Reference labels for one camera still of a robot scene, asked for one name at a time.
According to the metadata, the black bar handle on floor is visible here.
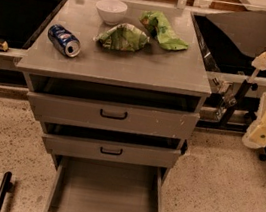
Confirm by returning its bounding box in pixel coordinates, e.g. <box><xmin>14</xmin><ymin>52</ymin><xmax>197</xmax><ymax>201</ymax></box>
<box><xmin>0</xmin><ymin>171</ymin><xmax>12</xmax><ymax>211</ymax></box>

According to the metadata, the grey middle drawer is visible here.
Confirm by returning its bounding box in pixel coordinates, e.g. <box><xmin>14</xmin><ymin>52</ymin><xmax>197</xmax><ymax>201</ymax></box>
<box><xmin>42</xmin><ymin>134</ymin><xmax>180</xmax><ymax>169</ymax></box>

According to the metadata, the green rice chip bag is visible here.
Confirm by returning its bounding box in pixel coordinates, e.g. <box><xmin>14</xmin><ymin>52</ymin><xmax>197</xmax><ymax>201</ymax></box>
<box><xmin>139</xmin><ymin>10</ymin><xmax>189</xmax><ymax>51</ymax></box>

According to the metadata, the black tray stand table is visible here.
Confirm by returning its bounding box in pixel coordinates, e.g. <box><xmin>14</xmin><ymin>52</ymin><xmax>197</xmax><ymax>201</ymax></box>
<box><xmin>183</xmin><ymin>1</ymin><xmax>266</xmax><ymax>163</ymax></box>

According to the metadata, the grey drawer cabinet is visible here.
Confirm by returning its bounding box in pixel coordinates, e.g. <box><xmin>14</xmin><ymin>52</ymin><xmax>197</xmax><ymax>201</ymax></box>
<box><xmin>0</xmin><ymin>0</ymin><xmax>225</xmax><ymax>212</ymax></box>

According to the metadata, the white ceramic bowl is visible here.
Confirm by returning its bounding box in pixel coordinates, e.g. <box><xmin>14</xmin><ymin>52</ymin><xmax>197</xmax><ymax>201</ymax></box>
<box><xmin>96</xmin><ymin>0</ymin><xmax>128</xmax><ymax>25</ymax></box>

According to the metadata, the grey open bottom drawer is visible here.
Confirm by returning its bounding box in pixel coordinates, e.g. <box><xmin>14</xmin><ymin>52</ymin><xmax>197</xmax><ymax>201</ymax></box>
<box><xmin>43</xmin><ymin>157</ymin><xmax>162</xmax><ymax>212</ymax></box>

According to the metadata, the blue soda can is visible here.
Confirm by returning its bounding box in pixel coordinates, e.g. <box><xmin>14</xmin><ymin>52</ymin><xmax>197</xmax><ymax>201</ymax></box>
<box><xmin>48</xmin><ymin>24</ymin><xmax>81</xmax><ymax>58</ymax></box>

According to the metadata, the yellow tape measure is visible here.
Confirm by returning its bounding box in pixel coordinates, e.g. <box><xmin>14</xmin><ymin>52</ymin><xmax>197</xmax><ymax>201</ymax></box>
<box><xmin>0</xmin><ymin>38</ymin><xmax>9</xmax><ymax>52</ymax></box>

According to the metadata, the crumpled green snack bag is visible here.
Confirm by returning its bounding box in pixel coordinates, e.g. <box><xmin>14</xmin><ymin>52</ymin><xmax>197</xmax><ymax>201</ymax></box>
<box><xmin>94</xmin><ymin>23</ymin><xmax>150</xmax><ymax>52</ymax></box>

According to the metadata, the grey top drawer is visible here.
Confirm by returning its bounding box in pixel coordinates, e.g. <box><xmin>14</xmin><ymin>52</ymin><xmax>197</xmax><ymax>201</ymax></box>
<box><xmin>27</xmin><ymin>92</ymin><xmax>199</xmax><ymax>139</ymax></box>

